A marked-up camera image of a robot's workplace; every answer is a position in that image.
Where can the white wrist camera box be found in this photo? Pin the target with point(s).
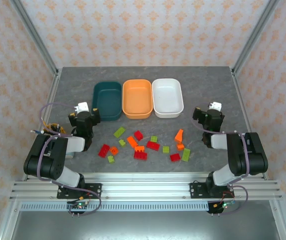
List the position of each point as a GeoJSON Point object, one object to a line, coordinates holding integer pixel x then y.
{"type": "Point", "coordinates": [83, 106]}
{"type": "Point", "coordinates": [216, 106]}

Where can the blue and white pen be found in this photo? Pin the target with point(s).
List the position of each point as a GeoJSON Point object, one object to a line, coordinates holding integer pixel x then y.
{"type": "Point", "coordinates": [36, 131]}

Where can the aluminium front rail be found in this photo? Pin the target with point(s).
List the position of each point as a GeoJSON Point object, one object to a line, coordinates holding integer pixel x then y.
{"type": "Point", "coordinates": [145, 185]}

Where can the small red lego brick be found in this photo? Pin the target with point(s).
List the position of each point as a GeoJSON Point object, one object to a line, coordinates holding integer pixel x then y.
{"type": "Point", "coordinates": [175, 157]}

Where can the yellow pencil cup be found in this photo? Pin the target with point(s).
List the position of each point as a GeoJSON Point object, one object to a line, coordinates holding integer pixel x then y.
{"type": "Point", "coordinates": [54, 129]}

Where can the long red lego brick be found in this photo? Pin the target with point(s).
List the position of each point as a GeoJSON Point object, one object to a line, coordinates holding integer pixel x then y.
{"type": "Point", "coordinates": [104, 150]}

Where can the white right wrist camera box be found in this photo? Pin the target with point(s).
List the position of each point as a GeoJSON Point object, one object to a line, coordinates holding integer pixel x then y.
{"type": "Point", "coordinates": [216, 106]}

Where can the small circuit board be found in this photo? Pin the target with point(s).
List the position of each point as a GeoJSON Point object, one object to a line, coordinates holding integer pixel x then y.
{"type": "Point", "coordinates": [79, 206]}
{"type": "Point", "coordinates": [223, 205]}

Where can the teal plastic container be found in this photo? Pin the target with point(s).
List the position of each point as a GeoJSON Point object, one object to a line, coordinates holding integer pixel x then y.
{"type": "Point", "coordinates": [106, 102]}

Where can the small orange lego brick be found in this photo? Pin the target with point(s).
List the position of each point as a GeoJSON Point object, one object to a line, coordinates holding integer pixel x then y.
{"type": "Point", "coordinates": [180, 146]}
{"type": "Point", "coordinates": [114, 150]}

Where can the orange plastic container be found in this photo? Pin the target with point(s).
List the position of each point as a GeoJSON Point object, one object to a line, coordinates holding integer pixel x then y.
{"type": "Point", "coordinates": [136, 100]}

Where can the aluminium side rail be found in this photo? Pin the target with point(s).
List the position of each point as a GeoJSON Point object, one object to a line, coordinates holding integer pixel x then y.
{"type": "Point", "coordinates": [238, 87]}
{"type": "Point", "coordinates": [53, 86]}

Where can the long orange lego brick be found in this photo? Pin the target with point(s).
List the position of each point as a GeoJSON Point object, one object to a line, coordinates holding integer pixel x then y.
{"type": "Point", "coordinates": [132, 141]}

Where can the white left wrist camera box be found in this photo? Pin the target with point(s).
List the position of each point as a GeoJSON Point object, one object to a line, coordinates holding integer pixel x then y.
{"type": "Point", "coordinates": [83, 106]}

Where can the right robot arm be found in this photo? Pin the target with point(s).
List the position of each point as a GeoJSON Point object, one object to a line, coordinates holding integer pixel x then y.
{"type": "Point", "coordinates": [253, 155]}

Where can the aluminium upright post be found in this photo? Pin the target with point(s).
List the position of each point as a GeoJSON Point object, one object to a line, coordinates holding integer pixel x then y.
{"type": "Point", "coordinates": [34, 35]}
{"type": "Point", "coordinates": [254, 35]}

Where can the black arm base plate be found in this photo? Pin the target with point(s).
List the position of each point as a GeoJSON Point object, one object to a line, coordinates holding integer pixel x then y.
{"type": "Point", "coordinates": [196, 190]}
{"type": "Point", "coordinates": [95, 190]}

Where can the light blue box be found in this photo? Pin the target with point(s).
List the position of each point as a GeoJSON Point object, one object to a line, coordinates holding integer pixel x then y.
{"type": "Point", "coordinates": [70, 155]}

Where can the small green lego brick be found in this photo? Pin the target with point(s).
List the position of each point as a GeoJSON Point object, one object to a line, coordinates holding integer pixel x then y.
{"type": "Point", "coordinates": [153, 139]}
{"type": "Point", "coordinates": [122, 143]}
{"type": "Point", "coordinates": [111, 159]}
{"type": "Point", "coordinates": [165, 149]}

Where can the white plastic container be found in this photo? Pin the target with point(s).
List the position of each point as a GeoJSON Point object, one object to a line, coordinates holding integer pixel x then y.
{"type": "Point", "coordinates": [168, 97]}

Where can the orange sloped lego piece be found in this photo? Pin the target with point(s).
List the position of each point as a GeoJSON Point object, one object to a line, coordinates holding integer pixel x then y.
{"type": "Point", "coordinates": [179, 135]}

